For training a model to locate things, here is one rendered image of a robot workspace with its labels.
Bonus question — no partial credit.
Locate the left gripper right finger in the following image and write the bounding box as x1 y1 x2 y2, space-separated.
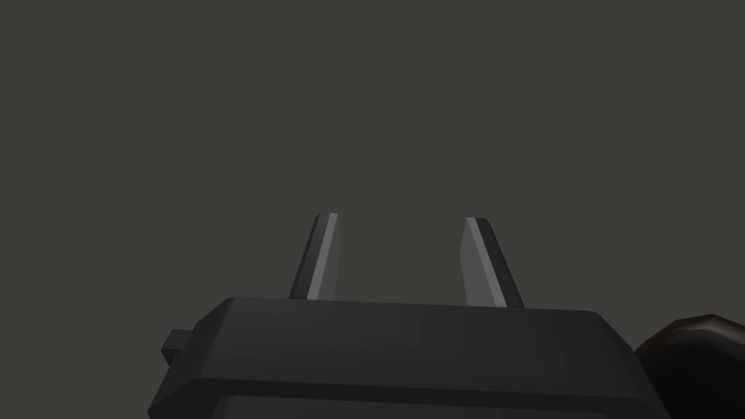
459 217 525 309

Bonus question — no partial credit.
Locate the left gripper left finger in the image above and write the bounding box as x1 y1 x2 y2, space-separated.
288 212 341 302

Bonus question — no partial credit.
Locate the dark brown round knob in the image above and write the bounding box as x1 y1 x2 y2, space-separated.
634 314 745 419

